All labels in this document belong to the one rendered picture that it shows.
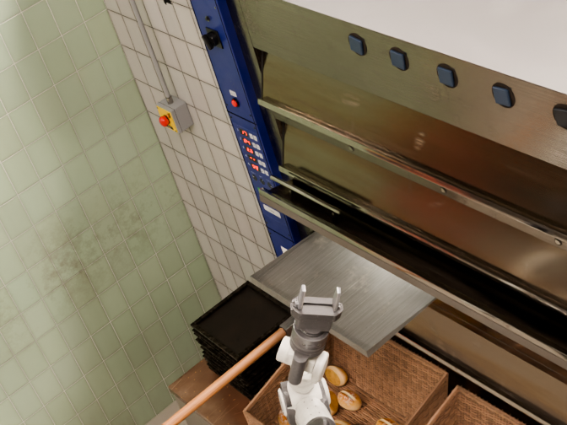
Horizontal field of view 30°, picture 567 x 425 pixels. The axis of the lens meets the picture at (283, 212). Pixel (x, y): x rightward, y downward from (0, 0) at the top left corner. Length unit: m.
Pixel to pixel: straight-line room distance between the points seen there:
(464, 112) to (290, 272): 1.07
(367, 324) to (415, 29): 0.97
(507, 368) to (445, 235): 0.49
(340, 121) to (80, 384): 1.96
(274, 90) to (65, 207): 1.21
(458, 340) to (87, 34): 1.71
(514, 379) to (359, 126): 0.88
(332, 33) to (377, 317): 0.89
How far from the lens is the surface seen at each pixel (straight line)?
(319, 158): 3.24
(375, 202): 3.09
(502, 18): 2.60
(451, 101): 2.58
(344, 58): 2.82
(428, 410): 3.44
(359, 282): 3.31
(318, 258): 3.43
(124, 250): 4.31
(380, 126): 2.87
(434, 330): 3.35
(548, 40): 2.49
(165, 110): 3.79
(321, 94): 3.02
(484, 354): 3.23
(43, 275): 4.16
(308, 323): 2.52
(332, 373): 3.81
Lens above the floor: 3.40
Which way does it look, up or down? 37 degrees down
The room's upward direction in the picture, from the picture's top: 18 degrees counter-clockwise
